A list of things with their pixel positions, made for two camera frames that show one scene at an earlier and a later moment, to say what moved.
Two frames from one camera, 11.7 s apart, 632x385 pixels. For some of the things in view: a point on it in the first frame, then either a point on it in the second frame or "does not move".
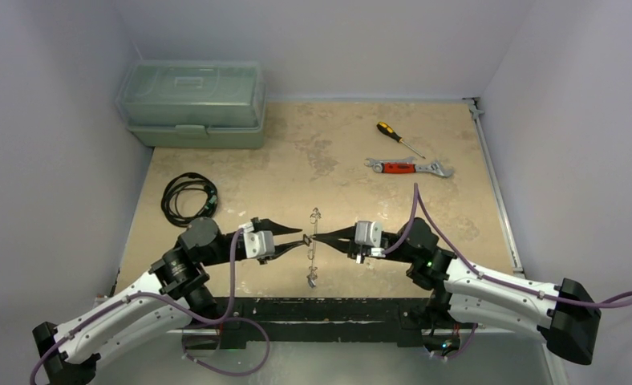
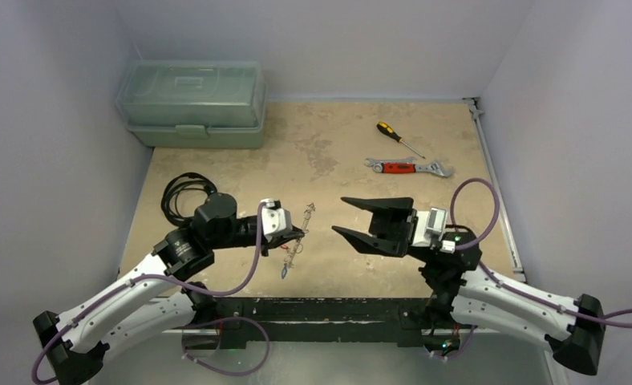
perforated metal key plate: [312, 273] → [297, 249]
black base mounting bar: [403, 319] does not move
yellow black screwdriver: [386, 129] does not move
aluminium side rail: [493, 185] does not move
